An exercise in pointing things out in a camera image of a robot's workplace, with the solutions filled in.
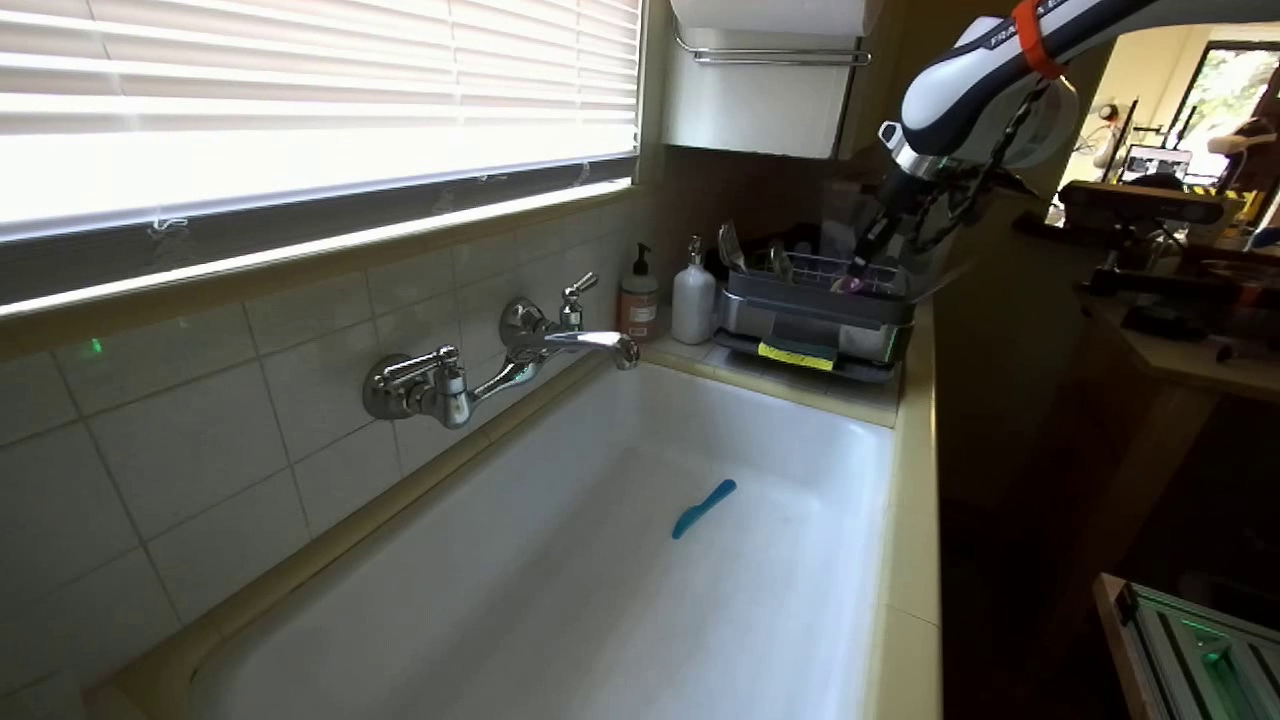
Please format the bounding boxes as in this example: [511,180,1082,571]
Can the green and yellow sponge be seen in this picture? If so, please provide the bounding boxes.
[753,338,840,376]

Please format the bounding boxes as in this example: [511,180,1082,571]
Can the blue plastic knife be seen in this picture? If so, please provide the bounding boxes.
[669,476,741,545]

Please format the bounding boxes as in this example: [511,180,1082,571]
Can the metal wire dish rack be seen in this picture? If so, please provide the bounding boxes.
[712,251,915,372]

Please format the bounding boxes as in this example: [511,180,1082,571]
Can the white window blinds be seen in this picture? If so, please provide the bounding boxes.
[0,0,650,246]

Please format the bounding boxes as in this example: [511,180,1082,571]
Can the metal utensil in rack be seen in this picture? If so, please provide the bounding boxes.
[712,218,753,278]

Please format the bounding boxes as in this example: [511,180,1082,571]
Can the cluttered wooden side table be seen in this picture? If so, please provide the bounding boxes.
[1066,172,1280,644]

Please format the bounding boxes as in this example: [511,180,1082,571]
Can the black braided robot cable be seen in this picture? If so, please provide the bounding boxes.
[915,74,1076,261]

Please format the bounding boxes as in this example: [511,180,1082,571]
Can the green edged robot stand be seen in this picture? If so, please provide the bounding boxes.
[1092,571,1280,720]

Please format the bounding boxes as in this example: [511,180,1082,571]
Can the white soap bottle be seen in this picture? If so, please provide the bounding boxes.
[669,232,721,347]

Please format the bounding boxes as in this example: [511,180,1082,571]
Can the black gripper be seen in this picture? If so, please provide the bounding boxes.
[852,172,946,276]

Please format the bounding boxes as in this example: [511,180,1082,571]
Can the white wall cabinet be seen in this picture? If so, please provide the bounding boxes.
[661,0,872,162]

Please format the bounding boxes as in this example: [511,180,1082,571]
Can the brown soap bottle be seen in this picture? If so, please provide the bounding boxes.
[618,238,663,345]

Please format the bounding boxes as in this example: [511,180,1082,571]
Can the chrome wall faucet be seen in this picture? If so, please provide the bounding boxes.
[359,269,645,432]

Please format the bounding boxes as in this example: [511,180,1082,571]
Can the white kitchen sink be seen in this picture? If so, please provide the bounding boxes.
[184,356,900,720]

